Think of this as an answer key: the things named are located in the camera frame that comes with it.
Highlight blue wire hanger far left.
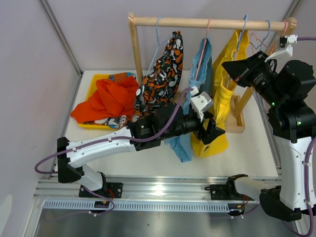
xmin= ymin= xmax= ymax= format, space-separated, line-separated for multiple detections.
xmin=145 ymin=16 xmax=171 ymax=76

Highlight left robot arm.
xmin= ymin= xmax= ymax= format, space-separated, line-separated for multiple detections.
xmin=57 ymin=103 xmax=225 ymax=198

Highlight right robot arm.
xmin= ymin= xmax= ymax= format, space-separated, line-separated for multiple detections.
xmin=222 ymin=51 xmax=316 ymax=222

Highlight aluminium mounting rail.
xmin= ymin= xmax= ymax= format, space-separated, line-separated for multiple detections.
xmin=34 ymin=177 xmax=226 ymax=200

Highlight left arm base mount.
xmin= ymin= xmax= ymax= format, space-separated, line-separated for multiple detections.
xmin=79 ymin=182 xmax=123 ymax=199

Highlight wooden clothes rack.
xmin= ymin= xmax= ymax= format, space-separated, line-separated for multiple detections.
xmin=127 ymin=12 xmax=297 ymax=134

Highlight light blue shorts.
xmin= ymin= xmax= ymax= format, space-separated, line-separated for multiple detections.
xmin=166 ymin=37 xmax=213 ymax=163

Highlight yellow shorts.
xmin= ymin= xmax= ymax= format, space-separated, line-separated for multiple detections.
xmin=191 ymin=41 xmax=237 ymax=158

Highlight pink wire hanger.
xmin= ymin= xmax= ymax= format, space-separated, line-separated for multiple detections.
xmin=249 ymin=20 xmax=288 ymax=54
xmin=195 ymin=18 xmax=211 ymax=81

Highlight orange red shorts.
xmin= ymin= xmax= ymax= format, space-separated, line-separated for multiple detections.
xmin=71 ymin=73 xmax=139 ymax=123

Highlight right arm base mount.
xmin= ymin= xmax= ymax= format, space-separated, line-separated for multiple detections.
xmin=204 ymin=182 xmax=243 ymax=201

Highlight black orange camouflage shorts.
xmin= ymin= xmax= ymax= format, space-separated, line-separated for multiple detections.
xmin=134 ymin=31 xmax=184 ymax=118

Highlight slotted cable duct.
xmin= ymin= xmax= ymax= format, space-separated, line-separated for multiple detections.
xmin=43 ymin=199 xmax=230 ymax=213

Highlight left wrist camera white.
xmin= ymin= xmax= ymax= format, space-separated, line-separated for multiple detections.
xmin=190 ymin=86 xmax=214 ymax=122

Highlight aluminium frame post left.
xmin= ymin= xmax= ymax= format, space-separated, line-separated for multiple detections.
xmin=37 ymin=0 xmax=83 ymax=78

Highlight yellow plastic tray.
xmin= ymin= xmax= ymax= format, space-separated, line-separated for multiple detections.
xmin=78 ymin=73 xmax=138 ymax=130

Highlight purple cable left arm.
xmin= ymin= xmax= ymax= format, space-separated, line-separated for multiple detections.
xmin=34 ymin=87 xmax=196 ymax=175

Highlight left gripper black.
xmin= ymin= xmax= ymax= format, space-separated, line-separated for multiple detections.
xmin=161 ymin=109 xmax=225 ymax=145

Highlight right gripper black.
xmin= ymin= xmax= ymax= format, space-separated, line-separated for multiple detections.
xmin=223 ymin=51 xmax=286 ymax=108

